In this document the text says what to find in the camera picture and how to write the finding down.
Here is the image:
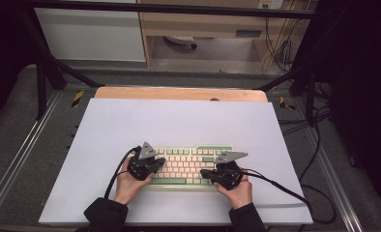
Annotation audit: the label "yellow black tape strip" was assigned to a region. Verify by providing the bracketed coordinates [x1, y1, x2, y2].
[71, 90, 85, 108]
[278, 96, 297, 111]

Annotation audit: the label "black metal frame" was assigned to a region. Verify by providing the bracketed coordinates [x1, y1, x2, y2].
[16, 0, 332, 128]

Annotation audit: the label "aluminium floor rail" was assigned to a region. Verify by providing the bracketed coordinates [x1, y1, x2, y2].
[0, 91, 63, 220]
[302, 105, 365, 232]

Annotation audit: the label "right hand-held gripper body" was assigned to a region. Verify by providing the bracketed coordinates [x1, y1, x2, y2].
[209, 151, 249, 190]

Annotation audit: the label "person's right hand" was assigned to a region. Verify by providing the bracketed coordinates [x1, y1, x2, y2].
[214, 175, 253, 211]

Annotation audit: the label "person's left hand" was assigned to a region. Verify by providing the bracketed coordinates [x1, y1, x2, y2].
[113, 157, 155, 207]

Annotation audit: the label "white cabinet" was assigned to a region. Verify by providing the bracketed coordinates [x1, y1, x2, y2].
[35, 0, 147, 63]

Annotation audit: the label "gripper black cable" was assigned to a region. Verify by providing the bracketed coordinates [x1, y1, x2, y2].
[238, 166, 337, 225]
[103, 145, 142, 200]

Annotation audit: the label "white table board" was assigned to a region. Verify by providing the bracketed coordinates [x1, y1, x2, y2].
[38, 98, 314, 226]

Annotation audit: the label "cream pink green keyboard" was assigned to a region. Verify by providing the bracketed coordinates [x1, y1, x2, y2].
[142, 144, 235, 193]

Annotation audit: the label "white wall socket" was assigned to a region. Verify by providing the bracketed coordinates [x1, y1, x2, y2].
[257, 0, 284, 11]

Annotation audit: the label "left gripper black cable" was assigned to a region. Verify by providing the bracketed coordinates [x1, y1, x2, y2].
[103, 145, 142, 200]

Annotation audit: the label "wooden table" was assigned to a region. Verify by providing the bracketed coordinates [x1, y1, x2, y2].
[94, 85, 269, 103]

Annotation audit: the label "black floor cables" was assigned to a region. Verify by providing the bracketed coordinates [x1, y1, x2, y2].
[277, 81, 334, 186]

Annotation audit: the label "hanging cable bundle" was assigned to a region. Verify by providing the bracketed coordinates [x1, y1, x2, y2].
[263, 9, 302, 74]

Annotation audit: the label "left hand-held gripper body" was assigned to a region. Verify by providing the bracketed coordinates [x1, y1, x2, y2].
[127, 141, 162, 182]

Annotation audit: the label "white chair base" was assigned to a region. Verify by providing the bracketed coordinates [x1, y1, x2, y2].
[162, 35, 198, 50]

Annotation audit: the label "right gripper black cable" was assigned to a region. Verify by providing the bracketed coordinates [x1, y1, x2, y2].
[238, 166, 337, 225]

